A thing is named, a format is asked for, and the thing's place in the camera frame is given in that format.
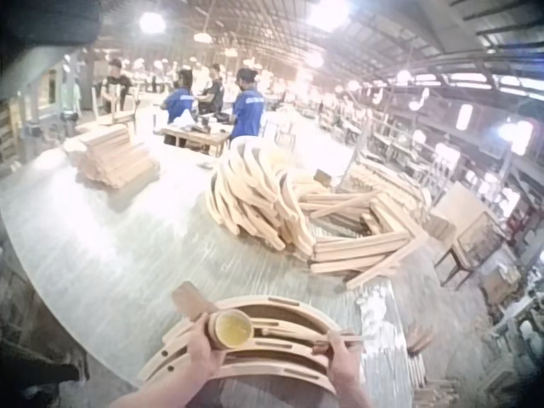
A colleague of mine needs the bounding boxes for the racks of wooden furniture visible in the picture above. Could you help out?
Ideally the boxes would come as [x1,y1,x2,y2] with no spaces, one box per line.
[316,91,544,239]

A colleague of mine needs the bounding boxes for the square wooden table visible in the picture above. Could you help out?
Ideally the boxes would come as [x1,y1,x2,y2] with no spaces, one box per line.
[428,181,505,291]

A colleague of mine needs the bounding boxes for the bundle of thin wooden sticks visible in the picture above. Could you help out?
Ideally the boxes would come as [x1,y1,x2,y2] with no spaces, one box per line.
[402,320,462,408]

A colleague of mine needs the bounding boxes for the round cup of yellow glue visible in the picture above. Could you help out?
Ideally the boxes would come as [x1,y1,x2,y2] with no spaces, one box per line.
[207,309,257,352]

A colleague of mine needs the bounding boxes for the pile of curved chair backs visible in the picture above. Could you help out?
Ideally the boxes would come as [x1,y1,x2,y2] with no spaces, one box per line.
[205,136,316,261]

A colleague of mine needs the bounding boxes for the stack of slotted curved rails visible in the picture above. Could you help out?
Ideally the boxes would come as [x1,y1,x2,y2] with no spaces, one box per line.
[136,294,367,394]

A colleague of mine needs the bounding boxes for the wooden chair frame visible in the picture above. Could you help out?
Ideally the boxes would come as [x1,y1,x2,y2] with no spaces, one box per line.
[90,82,140,131]
[262,113,299,150]

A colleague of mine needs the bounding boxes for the person's right hand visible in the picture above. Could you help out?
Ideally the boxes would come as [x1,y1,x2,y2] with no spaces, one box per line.
[311,330,367,390]

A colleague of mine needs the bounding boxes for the thin wooden glue stick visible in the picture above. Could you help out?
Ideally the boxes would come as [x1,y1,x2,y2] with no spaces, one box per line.
[313,333,369,345]

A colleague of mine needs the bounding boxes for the wooden workbench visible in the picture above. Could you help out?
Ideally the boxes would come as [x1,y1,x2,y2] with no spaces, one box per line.
[153,122,234,157]

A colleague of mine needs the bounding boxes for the pile of straight wooden rails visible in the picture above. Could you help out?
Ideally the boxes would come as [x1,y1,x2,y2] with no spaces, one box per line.
[297,168,431,292]

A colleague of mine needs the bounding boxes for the person's left hand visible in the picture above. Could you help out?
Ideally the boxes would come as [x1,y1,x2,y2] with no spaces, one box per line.
[184,313,233,383]

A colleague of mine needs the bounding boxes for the pile of short wooden boards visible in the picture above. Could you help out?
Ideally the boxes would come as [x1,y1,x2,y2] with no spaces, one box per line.
[63,122,162,191]

